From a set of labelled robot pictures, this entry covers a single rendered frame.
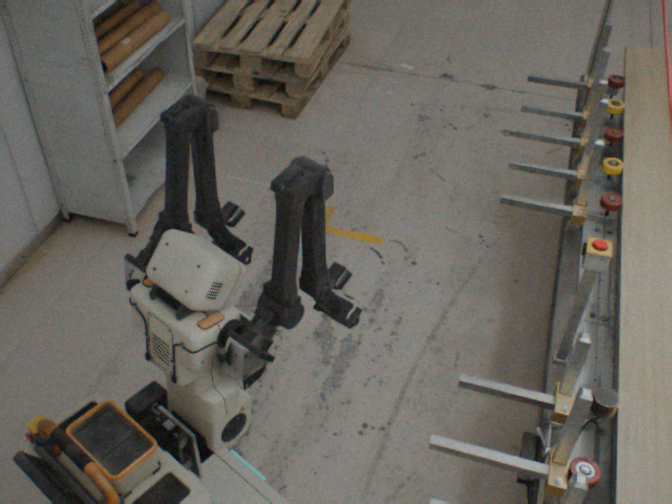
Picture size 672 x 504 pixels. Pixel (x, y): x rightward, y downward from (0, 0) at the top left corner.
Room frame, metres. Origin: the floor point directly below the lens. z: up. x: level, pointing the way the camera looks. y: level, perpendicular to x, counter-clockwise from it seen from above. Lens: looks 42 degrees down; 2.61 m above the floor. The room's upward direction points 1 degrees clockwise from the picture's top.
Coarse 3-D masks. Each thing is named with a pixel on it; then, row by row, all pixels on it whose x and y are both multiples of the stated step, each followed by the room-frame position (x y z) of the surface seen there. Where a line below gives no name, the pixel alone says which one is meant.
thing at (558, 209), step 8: (504, 200) 2.34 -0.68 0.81; (512, 200) 2.33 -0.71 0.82; (520, 200) 2.33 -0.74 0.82; (528, 200) 2.33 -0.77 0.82; (536, 200) 2.33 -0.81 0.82; (528, 208) 2.31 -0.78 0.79; (536, 208) 2.30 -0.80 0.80; (544, 208) 2.30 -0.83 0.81; (552, 208) 2.29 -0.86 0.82; (560, 208) 2.28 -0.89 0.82; (568, 208) 2.28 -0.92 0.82; (568, 216) 2.27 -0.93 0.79; (592, 216) 2.24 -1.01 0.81; (600, 216) 2.24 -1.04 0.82; (608, 216) 2.24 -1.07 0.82; (608, 224) 2.22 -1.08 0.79
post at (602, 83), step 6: (600, 84) 2.78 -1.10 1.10; (606, 84) 2.77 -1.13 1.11; (600, 90) 2.77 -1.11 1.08; (594, 96) 2.79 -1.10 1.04; (600, 96) 2.77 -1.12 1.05; (594, 102) 2.78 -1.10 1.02; (594, 108) 2.78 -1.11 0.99; (594, 114) 2.77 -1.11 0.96; (588, 120) 2.78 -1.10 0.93; (588, 126) 2.78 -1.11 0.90; (588, 132) 2.77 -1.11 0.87; (582, 156) 2.77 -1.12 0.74
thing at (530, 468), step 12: (432, 444) 1.15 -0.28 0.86; (444, 444) 1.15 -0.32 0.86; (456, 444) 1.15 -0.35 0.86; (468, 444) 1.15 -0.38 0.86; (468, 456) 1.12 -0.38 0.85; (480, 456) 1.12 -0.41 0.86; (492, 456) 1.12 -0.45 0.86; (504, 456) 1.12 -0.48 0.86; (504, 468) 1.10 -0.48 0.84; (516, 468) 1.09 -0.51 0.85; (528, 468) 1.08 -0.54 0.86; (540, 468) 1.08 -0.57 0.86
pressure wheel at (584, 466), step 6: (576, 462) 1.08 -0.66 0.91; (582, 462) 1.08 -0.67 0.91; (588, 462) 1.08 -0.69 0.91; (594, 462) 1.08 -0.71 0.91; (570, 468) 1.06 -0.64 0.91; (576, 468) 1.06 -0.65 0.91; (582, 468) 1.06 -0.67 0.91; (588, 468) 1.06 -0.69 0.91; (594, 468) 1.06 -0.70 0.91; (570, 474) 1.05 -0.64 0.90; (582, 474) 1.04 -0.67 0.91; (588, 474) 1.04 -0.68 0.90; (594, 474) 1.04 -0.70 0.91; (600, 474) 1.04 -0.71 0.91; (594, 480) 1.02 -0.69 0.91; (588, 486) 1.01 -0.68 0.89; (594, 486) 1.02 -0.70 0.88
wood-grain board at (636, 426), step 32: (640, 64) 3.37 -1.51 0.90; (640, 96) 3.05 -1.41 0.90; (640, 128) 2.76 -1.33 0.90; (640, 160) 2.52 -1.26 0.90; (640, 192) 2.29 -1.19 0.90; (640, 224) 2.10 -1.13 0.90; (640, 256) 1.92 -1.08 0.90; (640, 288) 1.75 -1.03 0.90; (640, 320) 1.61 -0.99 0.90; (640, 352) 1.47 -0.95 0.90; (640, 384) 1.35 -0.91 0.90; (640, 416) 1.23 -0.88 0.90; (640, 448) 1.13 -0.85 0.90; (640, 480) 1.03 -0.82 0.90
